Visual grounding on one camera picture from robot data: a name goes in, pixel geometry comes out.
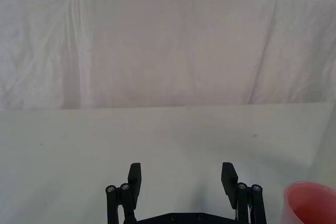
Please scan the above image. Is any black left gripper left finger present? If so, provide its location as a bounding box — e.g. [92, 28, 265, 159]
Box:
[105, 163, 143, 224]

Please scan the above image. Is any white curtain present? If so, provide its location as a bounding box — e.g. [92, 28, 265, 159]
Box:
[0, 0, 336, 112]

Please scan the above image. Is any white table cloth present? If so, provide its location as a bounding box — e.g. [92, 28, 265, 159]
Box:
[0, 102, 336, 224]

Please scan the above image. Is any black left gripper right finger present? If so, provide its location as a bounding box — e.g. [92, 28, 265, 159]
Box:
[221, 162, 268, 224]

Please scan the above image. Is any pink cup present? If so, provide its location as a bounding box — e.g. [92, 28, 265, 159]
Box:
[279, 180, 336, 224]

